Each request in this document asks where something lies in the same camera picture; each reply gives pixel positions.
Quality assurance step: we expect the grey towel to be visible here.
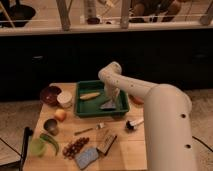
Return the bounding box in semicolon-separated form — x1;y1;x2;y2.
100;100;116;110

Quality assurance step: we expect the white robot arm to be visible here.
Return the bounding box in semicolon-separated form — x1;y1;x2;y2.
98;61;198;171

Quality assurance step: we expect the green plastic tray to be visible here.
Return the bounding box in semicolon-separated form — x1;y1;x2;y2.
75;80;129;118

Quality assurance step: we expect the white round container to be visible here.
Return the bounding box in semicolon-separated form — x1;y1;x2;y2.
57;91;72;108

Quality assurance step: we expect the brown wooden brush block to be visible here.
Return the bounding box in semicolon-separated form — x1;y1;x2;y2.
97;130;117;155

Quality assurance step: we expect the yellow red apple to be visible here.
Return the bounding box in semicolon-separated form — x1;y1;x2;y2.
54;109;67;122

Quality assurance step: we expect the dark red bowl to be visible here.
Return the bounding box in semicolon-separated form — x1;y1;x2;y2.
40;86;62;106

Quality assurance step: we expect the small metal cup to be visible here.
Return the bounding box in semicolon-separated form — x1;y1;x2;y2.
43;119;59;136

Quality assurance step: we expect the blue sponge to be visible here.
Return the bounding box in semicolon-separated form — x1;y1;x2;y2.
75;147;99;169

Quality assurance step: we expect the bunch of dark grapes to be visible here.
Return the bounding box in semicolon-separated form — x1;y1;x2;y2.
62;137;89;159

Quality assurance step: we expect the green pepper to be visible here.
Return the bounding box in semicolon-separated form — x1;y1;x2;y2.
39;133;59;156

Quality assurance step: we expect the light green plastic cup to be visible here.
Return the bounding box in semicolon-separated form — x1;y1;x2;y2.
29;138;46;157

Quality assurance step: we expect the white handled brush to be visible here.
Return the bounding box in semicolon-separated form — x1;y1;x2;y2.
126;118;144;131

